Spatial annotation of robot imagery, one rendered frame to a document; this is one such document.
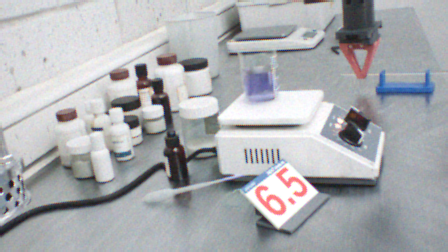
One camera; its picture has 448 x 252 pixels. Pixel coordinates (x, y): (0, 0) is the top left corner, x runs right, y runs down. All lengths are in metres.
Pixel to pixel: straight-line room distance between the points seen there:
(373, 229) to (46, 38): 0.66
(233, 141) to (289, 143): 0.07
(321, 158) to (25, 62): 0.53
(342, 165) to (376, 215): 0.08
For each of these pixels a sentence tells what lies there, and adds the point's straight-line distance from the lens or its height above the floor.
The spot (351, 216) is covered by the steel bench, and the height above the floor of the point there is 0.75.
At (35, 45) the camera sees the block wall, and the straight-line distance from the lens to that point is 0.96.
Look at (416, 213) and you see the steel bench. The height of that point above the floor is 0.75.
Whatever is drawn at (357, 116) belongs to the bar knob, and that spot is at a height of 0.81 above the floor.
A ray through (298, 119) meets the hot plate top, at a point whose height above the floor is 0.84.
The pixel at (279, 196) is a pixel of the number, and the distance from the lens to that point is 0.60.
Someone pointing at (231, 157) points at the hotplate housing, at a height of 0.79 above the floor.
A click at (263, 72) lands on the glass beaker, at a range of 0.69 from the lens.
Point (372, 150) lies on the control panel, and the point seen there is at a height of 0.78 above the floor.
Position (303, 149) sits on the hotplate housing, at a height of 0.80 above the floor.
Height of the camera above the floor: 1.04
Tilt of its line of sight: 18 degrees down
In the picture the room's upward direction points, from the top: 8 degrees counter-clockwise
